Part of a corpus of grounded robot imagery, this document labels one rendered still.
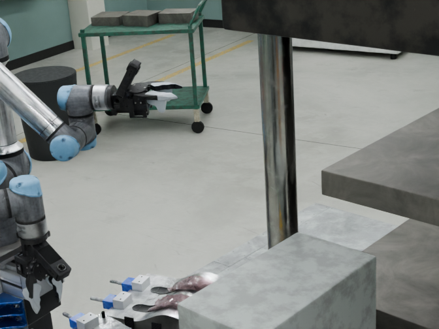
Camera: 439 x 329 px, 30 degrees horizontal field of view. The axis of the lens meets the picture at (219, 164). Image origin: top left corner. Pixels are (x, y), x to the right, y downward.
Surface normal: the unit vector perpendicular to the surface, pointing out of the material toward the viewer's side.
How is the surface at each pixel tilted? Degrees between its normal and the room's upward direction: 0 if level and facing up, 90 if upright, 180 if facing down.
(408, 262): 0
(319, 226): 0
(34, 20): 90
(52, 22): 90
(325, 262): 0
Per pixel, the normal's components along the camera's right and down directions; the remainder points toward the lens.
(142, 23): -0.44, 0.35
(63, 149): -0.18, 0.37
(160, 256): -0.07, -0.93
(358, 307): 0.73, 0.20
